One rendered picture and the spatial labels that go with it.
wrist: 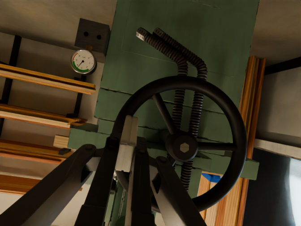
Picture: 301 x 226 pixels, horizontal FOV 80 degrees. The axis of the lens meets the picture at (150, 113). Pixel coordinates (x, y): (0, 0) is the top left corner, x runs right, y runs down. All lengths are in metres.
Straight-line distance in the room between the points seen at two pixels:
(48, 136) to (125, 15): 2.75
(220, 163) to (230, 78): 0.27
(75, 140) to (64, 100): 2.54
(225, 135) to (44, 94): 2.86
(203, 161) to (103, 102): 0.32
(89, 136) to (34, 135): 2.72
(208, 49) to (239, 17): 0.15
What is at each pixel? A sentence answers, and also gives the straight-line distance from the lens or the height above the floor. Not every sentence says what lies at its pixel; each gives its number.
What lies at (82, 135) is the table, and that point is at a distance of 0.56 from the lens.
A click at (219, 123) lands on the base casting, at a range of 0.61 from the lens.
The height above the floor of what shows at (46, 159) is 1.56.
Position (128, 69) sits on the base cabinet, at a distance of 0.56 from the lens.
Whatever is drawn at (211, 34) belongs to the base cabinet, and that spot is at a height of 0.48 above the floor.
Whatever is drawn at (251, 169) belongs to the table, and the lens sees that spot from 0.69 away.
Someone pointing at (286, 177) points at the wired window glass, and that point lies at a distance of 2.04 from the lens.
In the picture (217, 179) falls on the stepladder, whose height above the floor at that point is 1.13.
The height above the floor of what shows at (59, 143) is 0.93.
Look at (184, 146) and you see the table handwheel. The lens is 0.36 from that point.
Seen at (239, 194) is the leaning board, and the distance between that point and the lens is 2.13.
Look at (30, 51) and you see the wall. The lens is 3.36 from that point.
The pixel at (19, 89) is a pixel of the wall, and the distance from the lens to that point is 3.33.
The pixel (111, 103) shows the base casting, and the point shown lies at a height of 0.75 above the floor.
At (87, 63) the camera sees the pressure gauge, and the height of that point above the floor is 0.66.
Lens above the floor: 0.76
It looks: 1 degrees down
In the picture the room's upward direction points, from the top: 169 degrees counter-clockwise
